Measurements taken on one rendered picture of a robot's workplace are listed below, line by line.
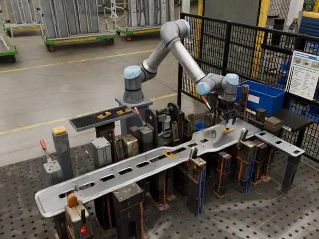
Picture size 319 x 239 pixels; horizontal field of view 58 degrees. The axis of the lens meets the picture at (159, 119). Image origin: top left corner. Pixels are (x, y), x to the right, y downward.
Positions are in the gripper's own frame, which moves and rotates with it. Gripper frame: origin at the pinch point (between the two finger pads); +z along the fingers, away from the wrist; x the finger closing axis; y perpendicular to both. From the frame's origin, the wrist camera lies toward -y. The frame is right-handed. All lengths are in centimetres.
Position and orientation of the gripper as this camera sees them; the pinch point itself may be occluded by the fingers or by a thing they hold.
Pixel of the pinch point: (228, 127)
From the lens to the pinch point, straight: 189.9
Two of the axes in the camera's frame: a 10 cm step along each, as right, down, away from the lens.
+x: 5.6, 3.9, -7.3
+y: -8.3, 2.6, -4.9
